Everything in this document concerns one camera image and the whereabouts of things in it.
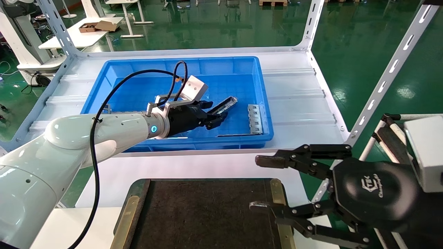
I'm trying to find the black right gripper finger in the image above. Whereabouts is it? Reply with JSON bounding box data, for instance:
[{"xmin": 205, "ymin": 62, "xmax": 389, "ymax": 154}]
[
  {"xmin": 255, "ymin": 144, "xmax": 353, "ymax": 180},
  {"xmin": 249, "ymin": 199, "xmax": 369, "ymax": 248}
]

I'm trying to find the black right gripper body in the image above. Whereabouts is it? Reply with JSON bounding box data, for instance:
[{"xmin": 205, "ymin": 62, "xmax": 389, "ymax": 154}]
[{"xmin": 332, "ymin": 157, "xmax": 443, "ymax": 242}]

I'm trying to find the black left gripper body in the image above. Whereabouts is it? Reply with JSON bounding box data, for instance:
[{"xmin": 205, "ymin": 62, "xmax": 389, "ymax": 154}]
[{"xmin": 165, "ymin": 102, "xmax": 209, "ymax": 138}]

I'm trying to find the long metal channel part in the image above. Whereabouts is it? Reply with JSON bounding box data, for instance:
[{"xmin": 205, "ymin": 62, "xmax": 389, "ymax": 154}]
[{"xmin": 208, "ymin": 96, "xmax": 238, "ymax": 116}]

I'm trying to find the blue plastic bin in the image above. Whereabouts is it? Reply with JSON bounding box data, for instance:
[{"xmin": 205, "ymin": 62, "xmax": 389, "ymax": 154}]
[{"xmin": 80, "ymin": 56, "xmax": 274, "ymax": 153}]

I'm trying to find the flat slotted metal plate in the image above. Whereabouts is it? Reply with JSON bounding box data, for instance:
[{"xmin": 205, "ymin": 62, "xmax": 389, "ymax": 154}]
[{"xmin": 247, "ymin": 104, "xmax": 263, "ymax": 135}]

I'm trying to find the white slotted metal shelf rack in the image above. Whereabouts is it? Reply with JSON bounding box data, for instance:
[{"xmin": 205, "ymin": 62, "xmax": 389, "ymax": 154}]
[{"xmin": 0, "ymin": 0, "xmax": 443, "ymax": 204}]

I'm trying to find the dark work mat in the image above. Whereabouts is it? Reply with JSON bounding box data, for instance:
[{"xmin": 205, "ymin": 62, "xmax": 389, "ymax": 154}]
[{"xmin": 111, "ymin": 178, "xmax": 295, "ymax": 249}]

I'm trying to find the open cardboard box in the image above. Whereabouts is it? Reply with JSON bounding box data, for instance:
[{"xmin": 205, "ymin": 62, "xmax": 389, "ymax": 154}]
[{"xmin": 79, "ymin": 20, "xmax": 118, "ymax": 34}]

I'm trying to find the white table with cardboard box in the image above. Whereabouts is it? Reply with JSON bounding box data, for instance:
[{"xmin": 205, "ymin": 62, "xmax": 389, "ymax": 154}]
[{"xmin": 38, "ymin": 17, "xmax": 124, "ymax": 52}]

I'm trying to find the white machine with black wheel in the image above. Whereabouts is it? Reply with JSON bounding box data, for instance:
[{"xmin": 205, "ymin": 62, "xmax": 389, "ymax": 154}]
[{"xmin": 0, "ymin": 0, "xmax": 67, "ymax": 87}]

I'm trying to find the silver camera mount bracket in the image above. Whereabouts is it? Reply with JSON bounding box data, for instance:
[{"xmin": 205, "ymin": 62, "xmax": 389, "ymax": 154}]
[{"xmin": 145, "ymin": 93, "xmax": 195, "ymax": 117}]

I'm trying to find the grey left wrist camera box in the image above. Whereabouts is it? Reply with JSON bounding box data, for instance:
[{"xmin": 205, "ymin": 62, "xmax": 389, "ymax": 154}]
[{"xmin": 181, "ymin": 75, "xmax": 209, "ymax": 103}]

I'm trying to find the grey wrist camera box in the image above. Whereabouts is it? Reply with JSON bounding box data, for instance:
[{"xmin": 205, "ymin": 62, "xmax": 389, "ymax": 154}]
[
  {"xmin": 403, "ymin": 116, "xmax": 443, "ymax": 193},
  {"xmin": 181, "ymin": 75, "xmax": 209, "ymax": 103}
]

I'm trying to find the white tube cart frame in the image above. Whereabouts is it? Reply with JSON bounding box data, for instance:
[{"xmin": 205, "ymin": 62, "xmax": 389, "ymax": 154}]
[{"xmin": 360, "ymin": 113, "xmax": 443, "ymax": 166}]

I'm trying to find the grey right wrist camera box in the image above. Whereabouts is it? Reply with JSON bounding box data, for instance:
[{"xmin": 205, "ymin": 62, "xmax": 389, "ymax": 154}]
[{"xmin": 403, "ymin": 116, "xmax": 443, "ymax": 193}]

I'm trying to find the white table with pedestal legs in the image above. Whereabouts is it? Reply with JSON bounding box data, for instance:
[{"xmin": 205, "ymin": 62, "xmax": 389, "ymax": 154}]
[{"xmin": 106, "ymin": 0, "xmax": 154, "ymax": 38}]

